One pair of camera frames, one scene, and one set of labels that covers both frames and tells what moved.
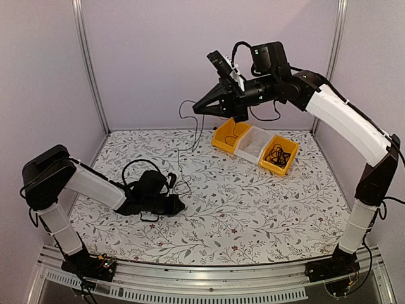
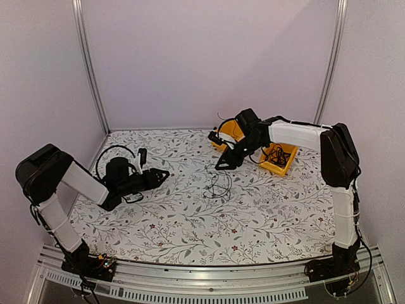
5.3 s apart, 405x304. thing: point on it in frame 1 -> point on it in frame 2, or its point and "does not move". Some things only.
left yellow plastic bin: (228, 135) does not move
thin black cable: (187, 149) -> (223, 120)
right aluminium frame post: (335, 53) does not move
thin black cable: (281, 158) does not move
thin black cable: (277, 156) does not move
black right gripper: (236, 106) -> (230, 158)
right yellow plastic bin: (288, 146) does not move
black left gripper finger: (180, 206) -> (154, 184)
